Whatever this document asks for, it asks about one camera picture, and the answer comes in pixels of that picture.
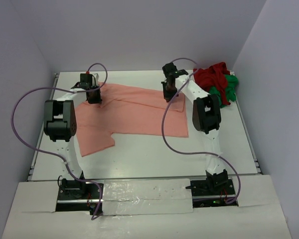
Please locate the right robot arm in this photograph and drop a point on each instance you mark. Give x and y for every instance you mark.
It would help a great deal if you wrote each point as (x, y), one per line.
(206, 119)

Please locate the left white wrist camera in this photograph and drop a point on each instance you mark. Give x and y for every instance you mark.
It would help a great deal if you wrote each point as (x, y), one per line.
(91, 79)

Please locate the red t shirt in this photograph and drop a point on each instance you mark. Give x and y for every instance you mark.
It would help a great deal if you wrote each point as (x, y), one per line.
(213, 80)

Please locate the salmon pink t shirt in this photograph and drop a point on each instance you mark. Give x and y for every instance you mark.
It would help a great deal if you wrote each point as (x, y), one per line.
(127, 110)

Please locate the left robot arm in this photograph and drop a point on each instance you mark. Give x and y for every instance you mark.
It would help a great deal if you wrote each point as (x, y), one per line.
(60, 121)

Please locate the green t shirt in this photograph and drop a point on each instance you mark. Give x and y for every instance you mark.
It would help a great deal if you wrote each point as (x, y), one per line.
(230, 92)

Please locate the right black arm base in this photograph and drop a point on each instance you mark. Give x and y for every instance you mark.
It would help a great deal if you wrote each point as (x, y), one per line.
(203, 197)

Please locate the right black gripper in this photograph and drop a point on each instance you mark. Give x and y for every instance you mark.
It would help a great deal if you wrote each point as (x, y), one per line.
(166, 95)

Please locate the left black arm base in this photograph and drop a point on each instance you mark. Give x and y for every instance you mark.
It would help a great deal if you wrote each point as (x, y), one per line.
(74, 196)

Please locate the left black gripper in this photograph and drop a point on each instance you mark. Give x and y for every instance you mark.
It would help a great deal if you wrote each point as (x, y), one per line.
(97, 100)

